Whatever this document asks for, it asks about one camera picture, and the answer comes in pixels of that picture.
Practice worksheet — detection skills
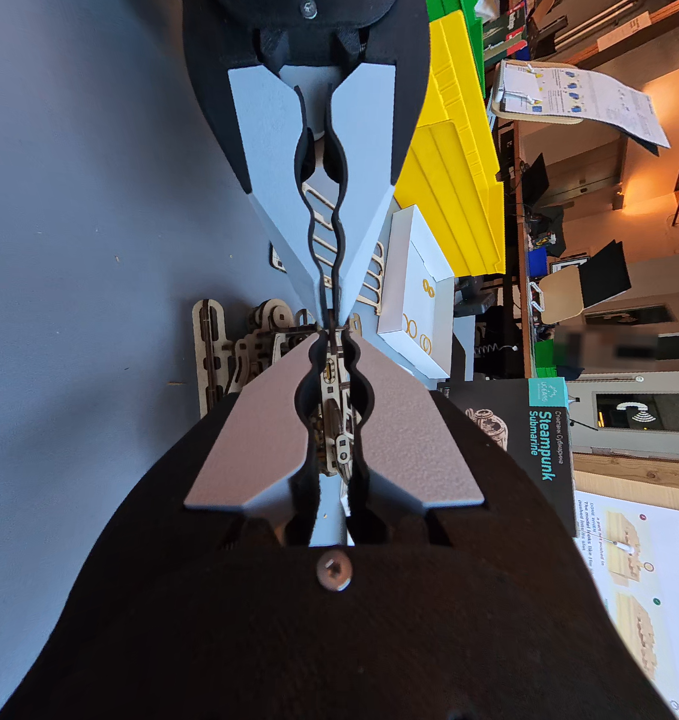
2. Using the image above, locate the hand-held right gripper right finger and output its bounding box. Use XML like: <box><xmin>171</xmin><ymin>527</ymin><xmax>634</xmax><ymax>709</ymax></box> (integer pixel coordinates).
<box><xmin>341</xmin><ymin>331</ymin><xmax>485</xmax><ymax>545</ymax></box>

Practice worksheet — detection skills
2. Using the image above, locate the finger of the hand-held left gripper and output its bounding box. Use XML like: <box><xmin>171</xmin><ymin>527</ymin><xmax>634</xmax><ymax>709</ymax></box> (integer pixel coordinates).
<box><xmin>324</xmin><ymin>62</ymin><xmax>398</xmax><ymax>328</ymax></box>
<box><xmin>226</xmin><ymin>63</ymin><xmax>327</xmax><ymax>328</ymax></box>

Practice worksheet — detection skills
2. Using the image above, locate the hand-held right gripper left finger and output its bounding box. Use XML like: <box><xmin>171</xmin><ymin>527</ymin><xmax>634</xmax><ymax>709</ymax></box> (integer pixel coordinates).
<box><xmin>182</xmin><ymin>332</ymin><xmax>330</xmax><ymax>546</ymax></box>

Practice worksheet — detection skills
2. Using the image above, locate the partly built wooden model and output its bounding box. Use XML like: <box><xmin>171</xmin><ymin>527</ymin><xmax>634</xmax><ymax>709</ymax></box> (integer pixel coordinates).
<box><xmin>192</xmin><ymin>298</ymin><xmax>374</xmax><ymax>486</ymax></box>

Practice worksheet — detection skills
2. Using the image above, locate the black model kit box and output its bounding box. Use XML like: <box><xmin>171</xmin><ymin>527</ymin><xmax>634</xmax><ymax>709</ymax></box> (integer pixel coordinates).
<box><xmin>437</xmin><ymin>378</ymin><xmax>578</xmax><ymax>539</ymax></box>

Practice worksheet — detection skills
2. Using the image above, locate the stack of yellow storage bins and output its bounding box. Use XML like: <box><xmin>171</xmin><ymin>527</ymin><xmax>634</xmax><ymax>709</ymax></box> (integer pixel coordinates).
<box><xmin>393</xmin><ymin>10</ymin><xmax>507</xmax><ymax>278</ymax></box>

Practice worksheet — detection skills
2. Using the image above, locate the laser-cut wooden part sheet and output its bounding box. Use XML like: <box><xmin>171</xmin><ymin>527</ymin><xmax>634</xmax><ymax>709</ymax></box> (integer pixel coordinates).
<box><xmin>269</xmin><ymin>186</ymin><xmax>386</xmax><ymax>316</ymax></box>

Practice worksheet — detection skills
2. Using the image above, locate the white cardboard box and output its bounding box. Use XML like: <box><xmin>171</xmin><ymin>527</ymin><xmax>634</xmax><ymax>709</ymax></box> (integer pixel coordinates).
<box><xmin>376</xmin><ymin>205</ymin><xmax>456</xmax><ymax>379</ymax></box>

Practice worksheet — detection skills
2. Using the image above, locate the dark grey desk device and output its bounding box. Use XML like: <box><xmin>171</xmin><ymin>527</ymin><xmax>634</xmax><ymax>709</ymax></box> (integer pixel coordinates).
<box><xmin>455</xmin><ymin>276</ymin><xmax>496</xmax><ymax>317</ymax></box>

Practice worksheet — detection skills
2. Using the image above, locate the stack of green storage bins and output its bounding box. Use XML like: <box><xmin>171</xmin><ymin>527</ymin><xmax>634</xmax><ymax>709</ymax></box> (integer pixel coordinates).
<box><xmin>427</xmin><ymin>0</ymin><xmax>487</xmax><ymax>77</ymax></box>

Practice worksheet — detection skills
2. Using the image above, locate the black monitor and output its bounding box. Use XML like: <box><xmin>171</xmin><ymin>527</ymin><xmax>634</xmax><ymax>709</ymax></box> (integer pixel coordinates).
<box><xmin>521</xmin><ymin>153</ymin><xmax>552</xmax><ymax>207</ymax></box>

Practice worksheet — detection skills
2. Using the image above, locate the green and red box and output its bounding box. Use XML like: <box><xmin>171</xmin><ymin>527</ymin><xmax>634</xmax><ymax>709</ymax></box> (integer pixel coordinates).
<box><xmin>482</xmin><ymin>3</ymin><xmax>530</xmax><ymax>58</ymax></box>

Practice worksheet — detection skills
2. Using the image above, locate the phone booth door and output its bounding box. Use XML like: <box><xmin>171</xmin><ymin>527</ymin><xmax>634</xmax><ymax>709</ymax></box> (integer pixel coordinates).
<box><xmin>566</xmin><ymin>372</ymin><xmax>679</xmax><ymax>458</ymax></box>

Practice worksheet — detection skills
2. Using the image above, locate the clipboard with printed paper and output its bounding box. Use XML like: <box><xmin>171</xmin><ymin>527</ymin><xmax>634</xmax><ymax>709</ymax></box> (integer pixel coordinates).
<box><xmin>490</xmin><ymin>59</ymin><xmax>671</xmax><ymax>150</ymax></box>

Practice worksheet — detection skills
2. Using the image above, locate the beige chair with black jacket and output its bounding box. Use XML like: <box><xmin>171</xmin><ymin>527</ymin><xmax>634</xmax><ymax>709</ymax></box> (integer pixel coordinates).
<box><xmin>539</xmin><ymin>241</ymin><xmax>633</xmax><ymax>325</ymax></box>

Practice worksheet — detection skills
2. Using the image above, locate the printed instruction sheet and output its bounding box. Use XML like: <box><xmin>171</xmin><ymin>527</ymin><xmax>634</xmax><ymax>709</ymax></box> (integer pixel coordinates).
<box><xmin>573</xmin><ymin>489</ymin><xmax>679</xmax><ymax>720</ymax></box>

